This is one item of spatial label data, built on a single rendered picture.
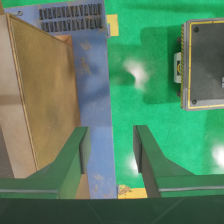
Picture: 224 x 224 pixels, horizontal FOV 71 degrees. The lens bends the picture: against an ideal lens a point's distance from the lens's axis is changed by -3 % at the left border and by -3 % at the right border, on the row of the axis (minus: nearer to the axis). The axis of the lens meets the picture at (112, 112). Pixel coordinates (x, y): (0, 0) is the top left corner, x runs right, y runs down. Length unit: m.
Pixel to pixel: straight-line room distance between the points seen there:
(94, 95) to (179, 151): 1.29
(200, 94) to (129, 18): 0.91
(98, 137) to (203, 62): 0.98
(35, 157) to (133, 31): 1.41
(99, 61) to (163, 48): 0.85
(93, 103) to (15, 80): 0.63
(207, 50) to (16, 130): 1.35
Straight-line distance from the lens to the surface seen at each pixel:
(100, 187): 1.28
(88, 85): 0.99
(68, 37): 0.98
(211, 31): 1.50
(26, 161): 0.50
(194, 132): 1.94
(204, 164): 2.19
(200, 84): 1.46
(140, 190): 2.16
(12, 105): 0.46
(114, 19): 1.66
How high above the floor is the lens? 1.60
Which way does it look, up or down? 75 degrees down
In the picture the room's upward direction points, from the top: 177 degrees counter-clockwise
